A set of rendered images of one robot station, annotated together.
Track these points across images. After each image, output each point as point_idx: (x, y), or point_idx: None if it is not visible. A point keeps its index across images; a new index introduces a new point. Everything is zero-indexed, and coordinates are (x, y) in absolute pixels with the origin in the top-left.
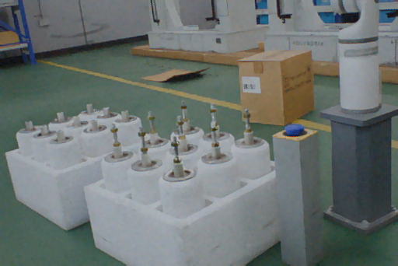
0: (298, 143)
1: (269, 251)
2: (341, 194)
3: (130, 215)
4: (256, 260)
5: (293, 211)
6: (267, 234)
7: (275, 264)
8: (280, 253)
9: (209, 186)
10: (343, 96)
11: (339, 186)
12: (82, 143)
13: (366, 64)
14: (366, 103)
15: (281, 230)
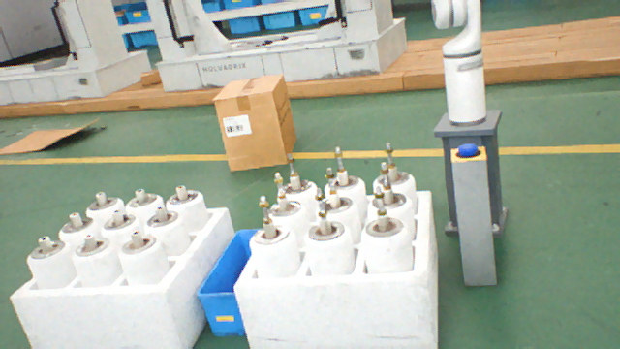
0: (485, 161)
1: (441, 282)
2: None
3: (335, 292)
4: (440, 294)
5: (480, 231)
6: (436, 266)
7: (462, 291)
8: (452, 280)
9: None
10: (459, 110)
11: None
12: None
13: (480, 75)
14: (481, 112)
15: (463, 254)
